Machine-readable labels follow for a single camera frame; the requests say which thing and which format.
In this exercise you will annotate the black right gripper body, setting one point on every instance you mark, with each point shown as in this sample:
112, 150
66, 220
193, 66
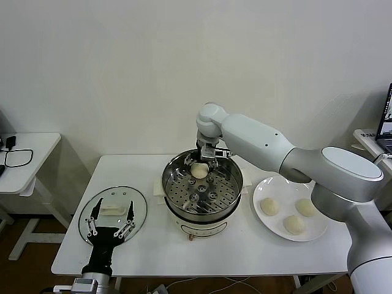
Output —
206, 150

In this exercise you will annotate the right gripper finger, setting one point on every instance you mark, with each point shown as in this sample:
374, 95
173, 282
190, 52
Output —
191, 160
213, 163

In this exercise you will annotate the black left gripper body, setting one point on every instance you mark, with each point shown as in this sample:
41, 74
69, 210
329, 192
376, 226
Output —
104, 237

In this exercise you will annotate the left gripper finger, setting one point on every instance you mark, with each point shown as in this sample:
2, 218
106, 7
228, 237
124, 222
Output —
97, 209
131, 211

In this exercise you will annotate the white steamed baozi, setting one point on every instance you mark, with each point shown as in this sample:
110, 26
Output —
270, 206
305, 207
294, 225
199, 171

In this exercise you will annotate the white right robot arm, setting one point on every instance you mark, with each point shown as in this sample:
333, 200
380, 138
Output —
260, 144

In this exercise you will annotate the stainless steel steamer basket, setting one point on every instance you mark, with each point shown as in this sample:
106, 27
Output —
228, 171

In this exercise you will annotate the white round plate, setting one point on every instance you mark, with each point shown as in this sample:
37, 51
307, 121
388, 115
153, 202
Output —
275, 190

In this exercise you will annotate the white floor power strip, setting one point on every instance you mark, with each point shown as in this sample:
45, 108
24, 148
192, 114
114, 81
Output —
160, 289

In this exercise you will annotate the black power adapter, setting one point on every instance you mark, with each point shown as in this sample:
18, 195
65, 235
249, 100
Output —
11, 143

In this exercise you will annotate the white side table with label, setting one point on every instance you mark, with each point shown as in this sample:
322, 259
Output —
366, 143

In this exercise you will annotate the black laptop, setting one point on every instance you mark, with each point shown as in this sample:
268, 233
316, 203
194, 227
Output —
386, 122

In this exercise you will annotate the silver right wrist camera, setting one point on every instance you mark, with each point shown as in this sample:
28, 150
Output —
222, 152

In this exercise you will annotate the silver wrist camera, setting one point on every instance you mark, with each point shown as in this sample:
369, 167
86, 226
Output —
222, 152
84, 286

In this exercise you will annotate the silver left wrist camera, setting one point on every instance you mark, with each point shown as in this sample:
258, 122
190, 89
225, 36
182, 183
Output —
84, 286

